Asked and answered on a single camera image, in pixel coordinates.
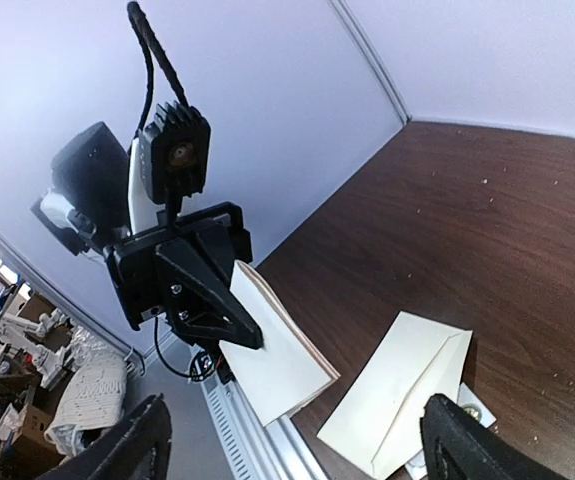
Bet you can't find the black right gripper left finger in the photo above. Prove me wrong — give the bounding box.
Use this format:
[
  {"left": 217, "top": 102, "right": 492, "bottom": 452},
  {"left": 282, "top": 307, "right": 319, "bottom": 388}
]
[{"left": 41, "top": 394, "right": 172, "bottom": 480}]

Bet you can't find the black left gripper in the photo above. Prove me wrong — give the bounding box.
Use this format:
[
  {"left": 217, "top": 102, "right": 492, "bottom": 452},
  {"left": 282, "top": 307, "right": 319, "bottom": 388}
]
[{"left": 103, "top": 202, "right": 263, "bottom": 350}]

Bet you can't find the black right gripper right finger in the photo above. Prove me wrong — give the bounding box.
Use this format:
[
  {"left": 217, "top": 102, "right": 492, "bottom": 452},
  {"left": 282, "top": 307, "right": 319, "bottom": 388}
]
[{"left": 420, "top": 394, "right": 562, "bottom": 480}]

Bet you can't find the cream envelope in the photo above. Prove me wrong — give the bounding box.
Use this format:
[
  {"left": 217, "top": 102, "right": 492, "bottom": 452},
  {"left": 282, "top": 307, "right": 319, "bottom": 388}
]
[{"left": 317, "top": 312, "right": 473, "bottom": 479}]

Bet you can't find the lined stationery sheet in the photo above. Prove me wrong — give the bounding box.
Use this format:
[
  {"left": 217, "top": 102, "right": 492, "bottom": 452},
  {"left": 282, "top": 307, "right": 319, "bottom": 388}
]
[{"left": 220, "top": 260, "right": 340, "bottom": 426}]

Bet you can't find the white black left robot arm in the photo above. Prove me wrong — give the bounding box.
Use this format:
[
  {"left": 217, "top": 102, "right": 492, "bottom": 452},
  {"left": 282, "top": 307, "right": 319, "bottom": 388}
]
[{"left": 31, "top": 122, "right": 263, "bottom": 350}]

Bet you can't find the green round sticker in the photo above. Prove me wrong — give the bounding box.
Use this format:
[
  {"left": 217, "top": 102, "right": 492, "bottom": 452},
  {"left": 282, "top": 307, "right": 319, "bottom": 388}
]
[{"left": 461, "top": 403, "right": 483, "bottom": 424}]

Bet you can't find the white sticker sheet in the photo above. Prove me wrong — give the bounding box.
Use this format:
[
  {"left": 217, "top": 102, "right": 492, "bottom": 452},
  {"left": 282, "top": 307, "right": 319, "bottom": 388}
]
[{"left": 406, "top": 382, "right": 499, "bottom": 480}]

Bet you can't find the white knitted cloth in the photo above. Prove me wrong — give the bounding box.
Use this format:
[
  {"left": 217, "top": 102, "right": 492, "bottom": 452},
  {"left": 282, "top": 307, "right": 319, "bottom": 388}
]
[{"left": 44, "top": 352, "right": 127, "bottom": 457}]

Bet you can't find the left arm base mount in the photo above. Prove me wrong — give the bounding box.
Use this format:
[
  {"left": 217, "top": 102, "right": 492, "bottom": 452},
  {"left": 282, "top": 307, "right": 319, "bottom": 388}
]
[{"left": 153, "top": 316, "right": 235, "bottom": 385}]

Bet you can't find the aluminium front rail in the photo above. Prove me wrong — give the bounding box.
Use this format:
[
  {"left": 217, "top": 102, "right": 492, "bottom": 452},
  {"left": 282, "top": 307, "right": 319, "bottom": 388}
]
[{"left": 201, "top": 376, "right": 328, "bottom": 480}]

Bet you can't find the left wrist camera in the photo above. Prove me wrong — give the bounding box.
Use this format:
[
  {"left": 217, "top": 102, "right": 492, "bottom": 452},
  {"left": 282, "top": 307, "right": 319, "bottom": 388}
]
[{"left": 139, "top": 101, "right": 211, "bottom": 205}]

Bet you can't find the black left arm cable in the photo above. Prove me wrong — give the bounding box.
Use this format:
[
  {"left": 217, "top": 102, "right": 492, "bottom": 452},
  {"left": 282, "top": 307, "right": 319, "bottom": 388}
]
[{"left": 125, "top": 0, "right": 191, "bottom": 136}]

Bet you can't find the aluminium frame post rear left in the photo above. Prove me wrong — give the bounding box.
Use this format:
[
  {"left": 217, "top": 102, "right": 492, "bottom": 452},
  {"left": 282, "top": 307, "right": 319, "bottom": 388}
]
[{"left": 328, "top": 0, "right": 412, "bottom": 126}]

